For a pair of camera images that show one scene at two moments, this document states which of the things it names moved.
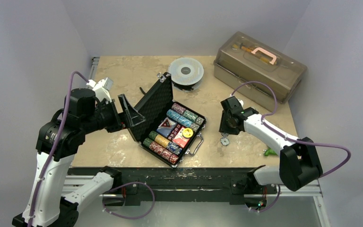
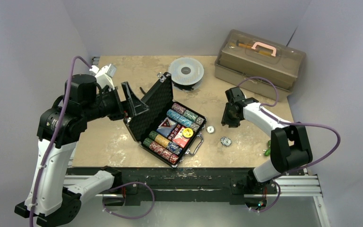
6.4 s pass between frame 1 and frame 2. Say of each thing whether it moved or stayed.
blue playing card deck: stayed
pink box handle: moved
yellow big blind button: stayed
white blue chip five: stayed
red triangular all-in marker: stayed
